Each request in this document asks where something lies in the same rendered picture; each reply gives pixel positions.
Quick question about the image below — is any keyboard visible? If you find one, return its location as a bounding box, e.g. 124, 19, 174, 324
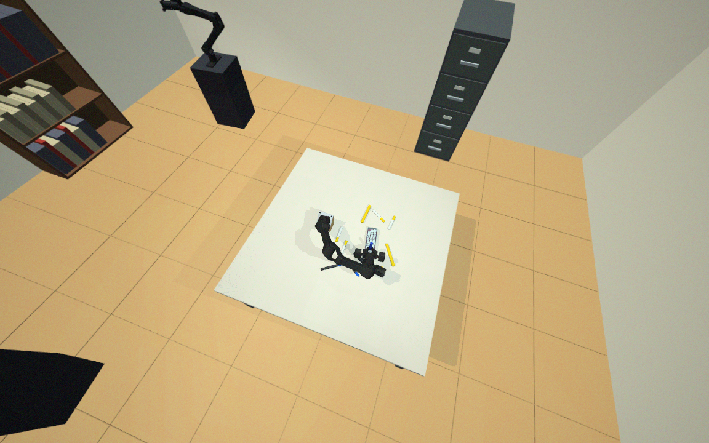
365, 227, 378, 249

